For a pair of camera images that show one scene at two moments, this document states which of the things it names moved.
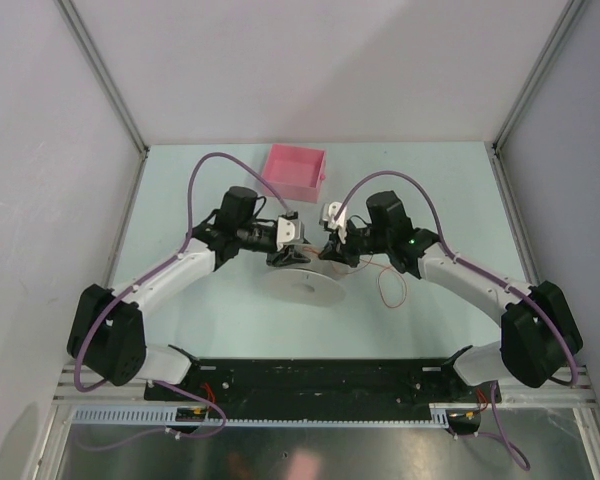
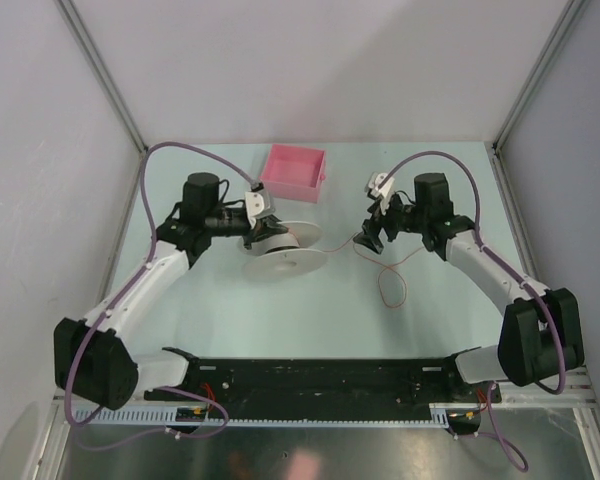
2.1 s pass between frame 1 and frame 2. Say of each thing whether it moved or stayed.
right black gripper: moved
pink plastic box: stayed
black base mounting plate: stayed
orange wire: moved
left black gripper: moved
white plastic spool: moved
